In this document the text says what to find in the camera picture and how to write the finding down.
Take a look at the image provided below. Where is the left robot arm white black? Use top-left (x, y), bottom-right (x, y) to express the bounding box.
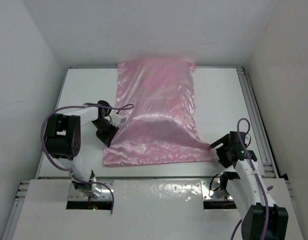
top-left (40, 100), bottom-right (122, 197)

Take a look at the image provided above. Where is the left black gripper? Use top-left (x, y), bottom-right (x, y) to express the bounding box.
top-left (91, 119), bottom-right (118, 147)

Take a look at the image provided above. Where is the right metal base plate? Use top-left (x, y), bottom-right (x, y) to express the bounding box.
top-left (201, 178), bottom-right (233, 202)

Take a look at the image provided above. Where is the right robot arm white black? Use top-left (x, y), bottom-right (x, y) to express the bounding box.
top-left (208, 131), bottom-right (289, 240)

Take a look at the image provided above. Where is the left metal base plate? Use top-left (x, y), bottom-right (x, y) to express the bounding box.
top-left (68, 181), bottom-right (113, 202)

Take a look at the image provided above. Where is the pink pillowcase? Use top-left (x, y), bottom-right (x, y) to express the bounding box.
top-left (103, 58), bottom-right (214, 167)

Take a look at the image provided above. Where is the metal base plate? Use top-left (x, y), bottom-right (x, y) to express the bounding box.
top-left (201, 178), bottom-right (233, 202)
top-left (68, 181), bottom-right (113, 202)

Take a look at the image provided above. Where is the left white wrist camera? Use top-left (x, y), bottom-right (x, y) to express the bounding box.
top-left (109, 113), bottom-right (126, 127)

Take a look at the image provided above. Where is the aluminium table frame rail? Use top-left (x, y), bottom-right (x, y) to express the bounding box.
top-left (236, 67), bottom-right (289, 181)

